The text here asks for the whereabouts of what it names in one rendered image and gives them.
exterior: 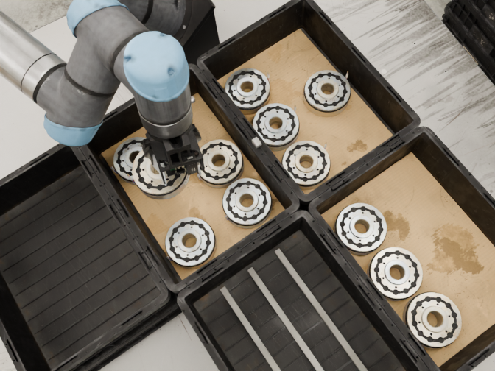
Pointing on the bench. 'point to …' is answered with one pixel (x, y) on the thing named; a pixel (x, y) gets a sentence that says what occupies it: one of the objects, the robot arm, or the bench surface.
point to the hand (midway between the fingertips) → (176, 162)
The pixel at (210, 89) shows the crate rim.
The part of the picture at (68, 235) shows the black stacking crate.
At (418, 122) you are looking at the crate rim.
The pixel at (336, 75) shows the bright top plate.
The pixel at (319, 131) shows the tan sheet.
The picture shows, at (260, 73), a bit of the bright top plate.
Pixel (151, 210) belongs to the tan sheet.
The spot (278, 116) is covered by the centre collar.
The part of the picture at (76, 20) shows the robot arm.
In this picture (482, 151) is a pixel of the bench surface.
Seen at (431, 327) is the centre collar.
